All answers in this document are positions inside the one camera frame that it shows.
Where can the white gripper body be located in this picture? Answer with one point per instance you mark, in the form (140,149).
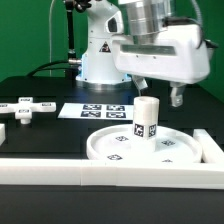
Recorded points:
(178,54)

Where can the white fence bar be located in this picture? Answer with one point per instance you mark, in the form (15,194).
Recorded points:
(211,152)
(93,172)

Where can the white left fence block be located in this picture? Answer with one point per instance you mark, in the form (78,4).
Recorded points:
(2,134)

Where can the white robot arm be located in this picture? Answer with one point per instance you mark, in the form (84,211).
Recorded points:
(141,39)

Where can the white round table top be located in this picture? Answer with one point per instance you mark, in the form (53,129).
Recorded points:
(116,143)

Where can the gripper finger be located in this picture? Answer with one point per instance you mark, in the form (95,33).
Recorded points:
(176,95)
(139,82)

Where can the white front fence bar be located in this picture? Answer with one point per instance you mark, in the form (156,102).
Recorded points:
(93,172)

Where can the black camera stand pole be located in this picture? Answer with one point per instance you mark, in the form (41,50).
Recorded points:
(80,6)

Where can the white cross-shaped table base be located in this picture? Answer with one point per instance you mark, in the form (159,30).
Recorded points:
(25,107)

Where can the white right fence bar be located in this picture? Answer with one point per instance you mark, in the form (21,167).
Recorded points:
(211,152)

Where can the white marker sheet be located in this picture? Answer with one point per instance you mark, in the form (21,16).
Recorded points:
(96,111)

